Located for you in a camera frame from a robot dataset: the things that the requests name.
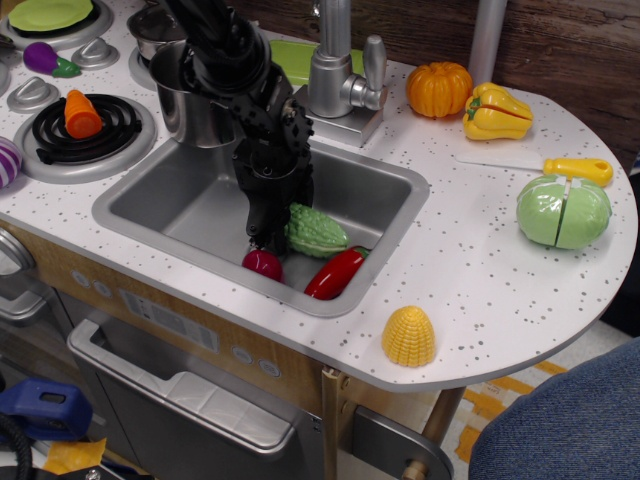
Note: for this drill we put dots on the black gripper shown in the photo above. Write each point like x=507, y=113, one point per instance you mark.
x=272, y=178

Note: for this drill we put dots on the purple striped toy onion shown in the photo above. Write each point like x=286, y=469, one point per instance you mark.
x=11, y=161

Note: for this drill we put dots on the steel pot with glass lid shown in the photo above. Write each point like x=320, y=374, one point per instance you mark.
x=153, y=27

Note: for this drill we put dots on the purple toy eggplant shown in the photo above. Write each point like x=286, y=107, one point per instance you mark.
x=40, y=57

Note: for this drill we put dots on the blue jeans knee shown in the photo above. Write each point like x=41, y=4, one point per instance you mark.
x=582, y=424

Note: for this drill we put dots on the green cutting board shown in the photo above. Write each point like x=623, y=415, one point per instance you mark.
x=296, y=60

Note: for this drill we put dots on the magenta toy radish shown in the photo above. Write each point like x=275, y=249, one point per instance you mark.
x=264, y=263

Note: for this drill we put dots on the orange toy pumpkin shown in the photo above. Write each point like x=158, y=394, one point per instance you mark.
x=438, y=89

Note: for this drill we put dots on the black coil stove burner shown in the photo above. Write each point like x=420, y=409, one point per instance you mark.
x=121, y=125

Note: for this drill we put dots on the grey dishwasher door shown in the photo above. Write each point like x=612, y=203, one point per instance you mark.
x=187, y=419

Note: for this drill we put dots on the silver toy faucet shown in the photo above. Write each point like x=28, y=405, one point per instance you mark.
x=344, y=106

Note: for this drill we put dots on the tall steel pot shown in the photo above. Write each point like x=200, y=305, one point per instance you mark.
x=190, y=118

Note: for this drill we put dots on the grey oven door handle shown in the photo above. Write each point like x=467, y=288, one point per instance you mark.
x=24, y=300

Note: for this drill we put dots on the grey stove knob rear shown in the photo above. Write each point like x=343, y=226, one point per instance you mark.
x=97, y=54

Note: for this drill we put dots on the green toy plate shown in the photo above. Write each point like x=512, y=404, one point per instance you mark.
x=47, y=15

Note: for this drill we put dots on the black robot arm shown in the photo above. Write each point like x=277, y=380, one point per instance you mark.
x=228, y=60

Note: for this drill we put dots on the yellow toy bell pepper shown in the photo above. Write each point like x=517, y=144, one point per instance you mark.
x=491, y=112

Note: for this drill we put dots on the grey toy sink basin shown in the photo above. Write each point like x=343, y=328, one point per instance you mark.
x=185, y=201

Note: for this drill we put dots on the grey stove knob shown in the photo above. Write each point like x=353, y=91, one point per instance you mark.
x=32, y=95
x=97, y=54

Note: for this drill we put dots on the yellow toy corn piece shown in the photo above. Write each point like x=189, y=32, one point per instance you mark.
x=408, y=338

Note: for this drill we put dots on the yellow handled toy knife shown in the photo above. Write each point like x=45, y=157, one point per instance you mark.
x=596, y=170

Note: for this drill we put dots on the red toy chili pepper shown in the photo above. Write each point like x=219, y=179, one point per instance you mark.
x=336, y=274

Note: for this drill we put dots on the orange toy carrot piece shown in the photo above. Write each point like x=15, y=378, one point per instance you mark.
x=81, y=117

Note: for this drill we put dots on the blue device on floor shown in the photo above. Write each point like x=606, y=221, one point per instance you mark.
x=48, y=410

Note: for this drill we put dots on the green toy cabbage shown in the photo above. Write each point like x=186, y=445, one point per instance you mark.
x=556, y=211

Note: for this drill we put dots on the grey vertical pole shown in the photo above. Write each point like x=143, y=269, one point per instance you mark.
x=486, y=39

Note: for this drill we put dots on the green bumpy toy squash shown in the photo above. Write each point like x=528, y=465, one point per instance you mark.
x=313, y=233

